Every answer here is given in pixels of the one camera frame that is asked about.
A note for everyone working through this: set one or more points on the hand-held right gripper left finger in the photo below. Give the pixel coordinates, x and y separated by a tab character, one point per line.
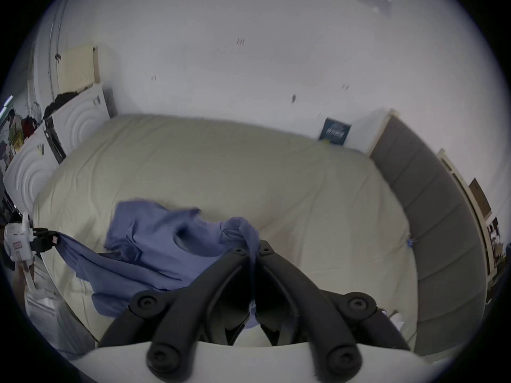
187	305

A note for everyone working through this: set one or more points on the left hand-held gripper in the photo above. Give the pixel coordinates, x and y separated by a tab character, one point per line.
16	242

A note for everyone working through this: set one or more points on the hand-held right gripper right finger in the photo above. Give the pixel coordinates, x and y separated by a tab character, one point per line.
311	309

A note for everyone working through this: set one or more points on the blue shirt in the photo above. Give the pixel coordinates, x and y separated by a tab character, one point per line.
155	249

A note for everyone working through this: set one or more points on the person's left hand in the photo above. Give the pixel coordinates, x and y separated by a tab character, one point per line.
18	279

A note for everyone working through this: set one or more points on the white washing machine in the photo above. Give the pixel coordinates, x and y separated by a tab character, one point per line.
82	116
30	170

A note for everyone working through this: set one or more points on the bed with beige sheet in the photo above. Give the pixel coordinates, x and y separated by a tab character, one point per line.
259	178

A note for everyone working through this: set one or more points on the grey padded headboard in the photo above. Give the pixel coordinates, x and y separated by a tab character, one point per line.
439	229

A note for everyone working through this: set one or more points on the cream ribbed panel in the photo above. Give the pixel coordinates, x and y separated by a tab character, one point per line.
76	68

